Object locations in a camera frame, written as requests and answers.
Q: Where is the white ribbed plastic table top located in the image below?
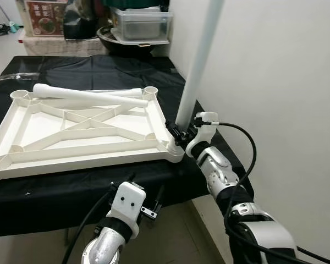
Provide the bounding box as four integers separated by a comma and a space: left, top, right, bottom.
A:
0, 85, 185, 186

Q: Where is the clear plastic storage box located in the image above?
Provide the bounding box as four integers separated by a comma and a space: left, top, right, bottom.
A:
111, 7, 173, 42

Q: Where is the black tablecloth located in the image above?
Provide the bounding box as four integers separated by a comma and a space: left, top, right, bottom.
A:
0, 54, 255, 238

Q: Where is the container with green lid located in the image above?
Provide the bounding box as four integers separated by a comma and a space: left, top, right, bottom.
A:
102, 0, 167, 9

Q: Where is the beige cloth covered bench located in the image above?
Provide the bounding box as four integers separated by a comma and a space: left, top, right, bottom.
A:
18, 36, 109, 57

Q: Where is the black bag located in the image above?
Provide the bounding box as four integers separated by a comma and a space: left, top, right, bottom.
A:
63, 0, 101, 40

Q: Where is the crumpled clear plastic film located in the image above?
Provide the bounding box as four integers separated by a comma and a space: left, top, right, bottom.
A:
5, 70, 46, 79

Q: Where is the box with red print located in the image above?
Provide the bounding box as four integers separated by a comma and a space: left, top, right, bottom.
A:
25, 0, 67, 38

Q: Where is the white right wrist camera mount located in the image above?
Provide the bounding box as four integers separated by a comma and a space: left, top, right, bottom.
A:
185, 112, 219, 158

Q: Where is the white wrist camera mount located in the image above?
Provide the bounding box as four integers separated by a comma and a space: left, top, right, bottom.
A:
185, 112, 219, 158
107, 181, 148, 233

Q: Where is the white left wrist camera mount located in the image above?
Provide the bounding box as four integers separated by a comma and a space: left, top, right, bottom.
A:
107, 181, 148, 233

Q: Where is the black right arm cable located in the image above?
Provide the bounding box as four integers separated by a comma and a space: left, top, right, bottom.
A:
216, 122, 330, 264

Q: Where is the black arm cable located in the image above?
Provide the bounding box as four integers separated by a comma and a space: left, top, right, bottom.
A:
216, 122, 330, 264
62, 187, 117, 264

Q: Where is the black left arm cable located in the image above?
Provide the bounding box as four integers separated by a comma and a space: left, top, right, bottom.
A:
62, 187, 117, 264

